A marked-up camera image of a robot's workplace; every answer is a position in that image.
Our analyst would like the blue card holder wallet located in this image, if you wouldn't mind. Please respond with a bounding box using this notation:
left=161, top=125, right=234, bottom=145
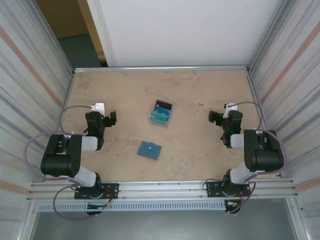
left=136, top=140, right=163, bottom=161

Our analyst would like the green card in stand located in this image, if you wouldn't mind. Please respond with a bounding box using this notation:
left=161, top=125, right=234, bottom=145
left=149, top=111, right=172, bottom=126

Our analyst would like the grey slotted cable duct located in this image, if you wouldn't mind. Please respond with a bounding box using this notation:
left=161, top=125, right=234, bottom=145
left=36, top=201, right=227, bottom=212

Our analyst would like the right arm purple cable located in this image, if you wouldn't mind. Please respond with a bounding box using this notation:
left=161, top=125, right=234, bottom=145
left=228, top=101, right=289, bottom=215

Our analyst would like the green circuit board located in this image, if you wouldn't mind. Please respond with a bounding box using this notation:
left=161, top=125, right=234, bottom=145
left=86, top=202, right=112, bottom=210

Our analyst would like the aluminium table side rail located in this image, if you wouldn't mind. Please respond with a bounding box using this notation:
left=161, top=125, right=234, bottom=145
left=246, top=69, right=284, bottom=179
left=46, top=71, right=76, bottom=181

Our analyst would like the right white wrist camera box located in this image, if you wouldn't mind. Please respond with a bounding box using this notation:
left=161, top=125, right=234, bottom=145
left=223, top=102, right=238, bottom=119

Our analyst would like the blue card in stand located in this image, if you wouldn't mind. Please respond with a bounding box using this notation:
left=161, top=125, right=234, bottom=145
left=152, top=106, right=173, bottom=118

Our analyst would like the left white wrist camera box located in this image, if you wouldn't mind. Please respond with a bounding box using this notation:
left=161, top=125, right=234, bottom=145
left=90, top=102, right=106, bottom=114

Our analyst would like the tan wooden door jamb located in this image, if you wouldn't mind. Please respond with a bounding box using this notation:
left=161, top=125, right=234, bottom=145
left=76, top=0, right=108, bottom=68

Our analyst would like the aluminium upright post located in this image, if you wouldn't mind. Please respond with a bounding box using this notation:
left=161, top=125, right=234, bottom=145
left=23, top=0, right=76, bottom=73
left=248, top=0, right=295, bottom=73

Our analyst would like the long aluminium mounting rail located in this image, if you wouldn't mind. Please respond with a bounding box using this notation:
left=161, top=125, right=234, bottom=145
left=26, top=177, right=300, bottom=201

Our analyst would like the black card in stand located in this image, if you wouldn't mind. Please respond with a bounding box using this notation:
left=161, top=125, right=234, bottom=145
left=154, top=100, right=173, bottom=112

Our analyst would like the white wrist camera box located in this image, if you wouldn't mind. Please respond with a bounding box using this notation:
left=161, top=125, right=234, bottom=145
left=90, top=102, right=106, bottom=114
left=223, top=102, right=238, bottom=119

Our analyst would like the clear acrylic card stand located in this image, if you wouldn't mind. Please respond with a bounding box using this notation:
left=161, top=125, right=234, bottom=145
left=148, top=99, right=174, bottom=130

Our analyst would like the aluminium table edge rail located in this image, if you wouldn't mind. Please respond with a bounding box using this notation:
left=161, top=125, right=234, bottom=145
left=73, top=65, right=251, bottom=74

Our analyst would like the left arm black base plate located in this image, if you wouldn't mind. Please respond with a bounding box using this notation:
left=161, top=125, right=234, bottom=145
left=74, top=183, right=120, bottom=200

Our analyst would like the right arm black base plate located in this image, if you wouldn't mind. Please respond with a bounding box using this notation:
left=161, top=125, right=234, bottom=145
left=205, top=180, right=252, bottom=198

